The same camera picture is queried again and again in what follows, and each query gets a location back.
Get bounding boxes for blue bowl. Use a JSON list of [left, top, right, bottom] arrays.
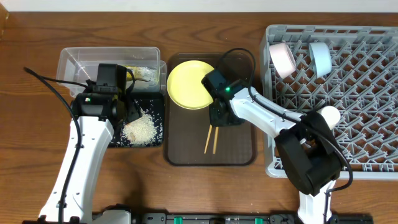
[[309, 42, 332, 78]]

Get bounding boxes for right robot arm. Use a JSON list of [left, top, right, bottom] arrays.
[[201, 69, 343, 223]]

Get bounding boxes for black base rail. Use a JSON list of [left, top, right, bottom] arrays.
[[132, 213, 374, 224]]

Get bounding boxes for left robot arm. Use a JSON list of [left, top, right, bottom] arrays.
[[24, 63, 132, 223]]

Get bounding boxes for wooden chopstick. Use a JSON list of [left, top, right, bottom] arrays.
[[204, 125, 213, 154], [212, 127, 219, 154]]

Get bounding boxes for clear plastic bin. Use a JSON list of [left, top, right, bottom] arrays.
[[56, 47, 167, 97]]

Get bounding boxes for grey dishwasher rack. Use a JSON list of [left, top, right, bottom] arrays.
[[259, 25, 397, 180]]

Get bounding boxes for black tray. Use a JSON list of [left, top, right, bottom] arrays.
[[109, 92, 165, 147]]

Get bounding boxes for pink bowl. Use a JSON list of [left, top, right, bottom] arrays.
[[269, 43, 296, 79]]

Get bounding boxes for yellow plate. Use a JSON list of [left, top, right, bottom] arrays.
[[167, 60, 214, 110]]

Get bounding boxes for green snack wrapper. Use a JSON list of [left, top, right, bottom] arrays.
[[126, 66, 156, 82]]

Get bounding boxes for rice and nut shells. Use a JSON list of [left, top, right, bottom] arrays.
[[113, 98, 165, 147]]

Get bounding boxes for white cup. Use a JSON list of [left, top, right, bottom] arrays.
[[317, 106, 341, 130]]

